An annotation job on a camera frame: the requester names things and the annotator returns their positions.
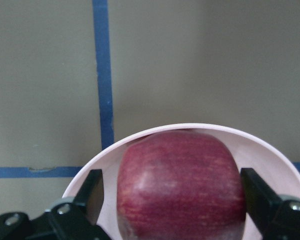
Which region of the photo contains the pink plate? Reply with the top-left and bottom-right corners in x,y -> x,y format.
63,123 -> 300,240

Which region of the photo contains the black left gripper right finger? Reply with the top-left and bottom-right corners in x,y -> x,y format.
240,168 -> 300,240

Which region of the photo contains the red apple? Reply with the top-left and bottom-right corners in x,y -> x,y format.
116,130 -> 246,240

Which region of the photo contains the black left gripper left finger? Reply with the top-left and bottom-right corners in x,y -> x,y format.
0,169 -> 110,240

